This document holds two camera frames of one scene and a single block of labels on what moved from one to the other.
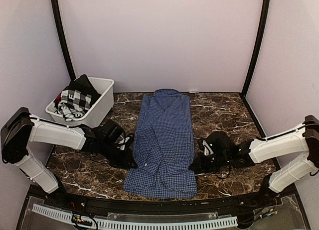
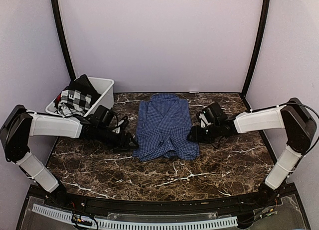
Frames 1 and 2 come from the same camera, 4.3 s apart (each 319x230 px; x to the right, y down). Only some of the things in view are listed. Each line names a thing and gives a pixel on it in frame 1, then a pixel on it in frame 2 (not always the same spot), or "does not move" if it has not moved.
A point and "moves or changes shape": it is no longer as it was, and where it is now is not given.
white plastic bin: x=102 y=104 does not move
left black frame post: x=56 y=11 does not move
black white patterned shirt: x=77 y=99 does not move
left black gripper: x=127 y=157 to x=124 y=144
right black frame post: x=262 y=29 does not move
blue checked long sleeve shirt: x=164 y=148 moves or changes shape
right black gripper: x=200 y=166 to x=196 y=136
